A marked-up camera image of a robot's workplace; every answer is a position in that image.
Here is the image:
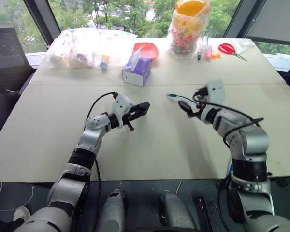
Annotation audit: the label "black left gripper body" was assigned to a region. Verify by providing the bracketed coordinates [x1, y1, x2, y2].
[123, 106, 136, 132]

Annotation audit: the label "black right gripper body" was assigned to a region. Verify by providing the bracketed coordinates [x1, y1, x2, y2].
[192, 87, 210, 113]

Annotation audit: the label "blue Ethernet cable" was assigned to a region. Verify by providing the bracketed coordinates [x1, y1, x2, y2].
[166, 93, 200, 108]

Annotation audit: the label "purple tissue box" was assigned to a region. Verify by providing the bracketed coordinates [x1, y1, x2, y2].
[122, 45, 152, 87]

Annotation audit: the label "small blue bottle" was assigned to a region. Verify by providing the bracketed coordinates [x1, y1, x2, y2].
[100, 55, 110, 72]

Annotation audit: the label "red plastic bowl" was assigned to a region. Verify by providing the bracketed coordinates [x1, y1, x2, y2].
[132, 42, 160, 60]

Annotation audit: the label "clear jar of colourful beads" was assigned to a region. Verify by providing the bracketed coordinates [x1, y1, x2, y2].
[167, 0, 211, 64]

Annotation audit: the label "clear plastic sheet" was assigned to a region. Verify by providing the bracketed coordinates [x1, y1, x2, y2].
[229, 38, 257, 57]

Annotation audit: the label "clear bag of white items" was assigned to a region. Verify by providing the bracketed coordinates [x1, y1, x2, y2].
[43, 29, 138, 71]

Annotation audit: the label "grey rounded robot leg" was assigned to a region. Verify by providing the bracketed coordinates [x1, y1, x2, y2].
[102, 188, 127, 232]
[158, 190, 198, 232]

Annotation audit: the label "black flat bar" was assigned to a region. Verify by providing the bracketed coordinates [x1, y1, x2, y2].
[198, 197, 220, 232]

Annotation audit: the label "black office chair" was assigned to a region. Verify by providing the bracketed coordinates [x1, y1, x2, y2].
[0, 67, 37, 149]

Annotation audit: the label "black monitor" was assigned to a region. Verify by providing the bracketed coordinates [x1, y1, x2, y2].
[0, 26, 34, 71]

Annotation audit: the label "white shoe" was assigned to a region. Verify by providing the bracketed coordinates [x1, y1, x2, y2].
[13, 206, 31, 222]

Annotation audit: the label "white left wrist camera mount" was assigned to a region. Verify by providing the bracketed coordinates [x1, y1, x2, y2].
[110, 93, 133, 129]

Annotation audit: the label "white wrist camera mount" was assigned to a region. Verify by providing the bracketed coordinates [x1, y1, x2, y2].
[110, 93, 133, 129]
[199, 79, 226, 124]

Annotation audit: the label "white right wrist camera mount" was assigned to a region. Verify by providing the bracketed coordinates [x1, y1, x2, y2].
[199, 79, 226, 124]

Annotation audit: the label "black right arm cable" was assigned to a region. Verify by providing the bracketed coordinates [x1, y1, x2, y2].
[192, 88, 265, 148]

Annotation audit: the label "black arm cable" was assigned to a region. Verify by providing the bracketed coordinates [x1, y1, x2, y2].
[84, 91, 119, 232]
[192, 88, 265, 148]

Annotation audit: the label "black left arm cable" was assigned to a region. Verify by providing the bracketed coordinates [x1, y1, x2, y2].
[84, 91, 119, 232]

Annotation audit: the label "red handled scissors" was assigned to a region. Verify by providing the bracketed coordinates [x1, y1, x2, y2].
[217, 43, 248, 62]

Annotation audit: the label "thin white floor wire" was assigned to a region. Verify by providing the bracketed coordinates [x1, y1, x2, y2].
[0, 181, 36, 212]

